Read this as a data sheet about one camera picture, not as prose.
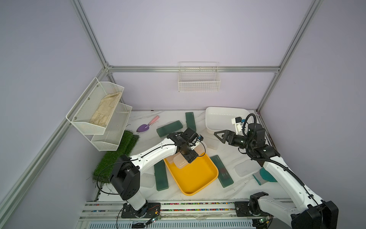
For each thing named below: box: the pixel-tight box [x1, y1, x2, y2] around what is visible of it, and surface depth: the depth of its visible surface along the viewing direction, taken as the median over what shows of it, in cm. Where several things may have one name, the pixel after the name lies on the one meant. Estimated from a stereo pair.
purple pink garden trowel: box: [136, 114, 160, 133], surface depth 112 cm
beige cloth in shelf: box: [89, 91, 122, 128], surface depth 81 cm
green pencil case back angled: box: [156, 120, 183, 138], surface depth 109 cm
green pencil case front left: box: [153, 159, 169, 192], surface depth 85 cm
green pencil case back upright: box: [185, 111, 197, 133], surface depth 113 cm
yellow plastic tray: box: [163, 152, 219, 196], surface depth 84 cm
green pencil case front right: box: [210, 154, 234, 188], surface depth 86 cm
